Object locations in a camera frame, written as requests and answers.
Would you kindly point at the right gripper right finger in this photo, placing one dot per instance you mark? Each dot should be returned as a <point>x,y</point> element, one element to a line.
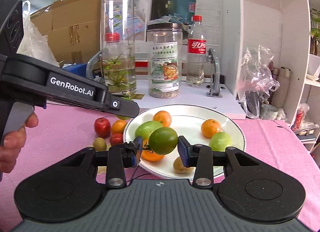
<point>203,158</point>

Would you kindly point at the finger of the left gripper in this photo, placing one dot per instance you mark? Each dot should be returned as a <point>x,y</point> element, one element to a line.
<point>120,106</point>

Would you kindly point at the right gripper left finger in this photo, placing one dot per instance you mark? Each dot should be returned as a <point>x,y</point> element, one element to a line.
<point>117,159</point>

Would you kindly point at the large green jujube fruit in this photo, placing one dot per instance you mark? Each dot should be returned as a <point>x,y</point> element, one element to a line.
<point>220,141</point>

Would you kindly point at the brown-green kiwi-like fruit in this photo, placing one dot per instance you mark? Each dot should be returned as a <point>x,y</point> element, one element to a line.
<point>180,168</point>

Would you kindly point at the large orange tangerine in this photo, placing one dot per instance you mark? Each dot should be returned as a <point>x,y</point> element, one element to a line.
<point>148,154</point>

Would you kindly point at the green tomato with calyx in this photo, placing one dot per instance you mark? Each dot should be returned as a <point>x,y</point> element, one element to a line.
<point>162,141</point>

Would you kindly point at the person's left hand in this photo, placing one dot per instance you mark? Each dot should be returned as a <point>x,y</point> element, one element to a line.
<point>13,143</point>

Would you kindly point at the small red apple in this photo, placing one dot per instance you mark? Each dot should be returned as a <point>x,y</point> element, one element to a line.
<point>116,139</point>

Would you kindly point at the orange tangerine beside apple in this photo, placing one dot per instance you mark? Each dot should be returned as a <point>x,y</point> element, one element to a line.
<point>118,127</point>

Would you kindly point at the red apple with stem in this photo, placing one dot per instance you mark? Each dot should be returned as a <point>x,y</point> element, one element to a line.
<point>102,127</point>

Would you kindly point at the orange tangerine on plate right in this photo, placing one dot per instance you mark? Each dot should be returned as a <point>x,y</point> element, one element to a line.
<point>210,127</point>

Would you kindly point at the orange tangerine on plate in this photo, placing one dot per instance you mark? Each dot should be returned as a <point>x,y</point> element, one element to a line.
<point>210,127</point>
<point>163,117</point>

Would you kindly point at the clear plastic bag left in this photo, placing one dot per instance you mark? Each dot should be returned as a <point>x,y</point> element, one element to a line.
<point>33,44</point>

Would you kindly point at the white ceramic plate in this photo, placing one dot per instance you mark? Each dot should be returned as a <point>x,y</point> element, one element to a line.
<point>186,121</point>

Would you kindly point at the orange tangerine on plate left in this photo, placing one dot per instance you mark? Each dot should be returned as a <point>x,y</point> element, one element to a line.
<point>163,117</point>

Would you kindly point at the grey left phone stand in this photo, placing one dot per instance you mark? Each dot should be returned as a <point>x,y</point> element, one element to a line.
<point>95,68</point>

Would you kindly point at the grey phone stand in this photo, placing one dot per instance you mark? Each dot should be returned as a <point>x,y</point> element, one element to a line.
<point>214,90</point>
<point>95,68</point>

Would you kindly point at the blue power box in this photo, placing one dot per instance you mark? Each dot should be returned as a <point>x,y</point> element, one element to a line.
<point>77,69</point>

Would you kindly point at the white raised board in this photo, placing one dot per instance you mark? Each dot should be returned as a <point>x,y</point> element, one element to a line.
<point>189,95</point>

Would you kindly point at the grey right phone stand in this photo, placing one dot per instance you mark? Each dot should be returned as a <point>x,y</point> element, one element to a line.
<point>214,90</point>

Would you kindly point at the red cap plastic bottle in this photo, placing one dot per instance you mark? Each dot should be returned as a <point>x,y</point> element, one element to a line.
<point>112,37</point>

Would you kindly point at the cardboard box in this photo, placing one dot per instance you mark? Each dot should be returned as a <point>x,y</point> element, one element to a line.
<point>72,28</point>

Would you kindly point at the clear jar with label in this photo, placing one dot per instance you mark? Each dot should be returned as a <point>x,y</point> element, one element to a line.
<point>164,62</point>

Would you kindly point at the crumpled plastic bag on shelf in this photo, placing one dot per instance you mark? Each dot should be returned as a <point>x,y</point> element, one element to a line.
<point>255,81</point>

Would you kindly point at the coca-cola bottle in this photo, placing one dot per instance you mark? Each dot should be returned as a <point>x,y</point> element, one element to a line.
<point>196,52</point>

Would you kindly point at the glass vase with plant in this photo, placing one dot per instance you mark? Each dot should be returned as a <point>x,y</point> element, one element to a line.
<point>119,57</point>

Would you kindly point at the white shelf unit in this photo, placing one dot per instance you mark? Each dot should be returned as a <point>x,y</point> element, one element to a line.
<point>283,26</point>

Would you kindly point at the potted green plant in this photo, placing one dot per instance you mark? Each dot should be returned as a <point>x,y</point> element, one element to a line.
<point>314,32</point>

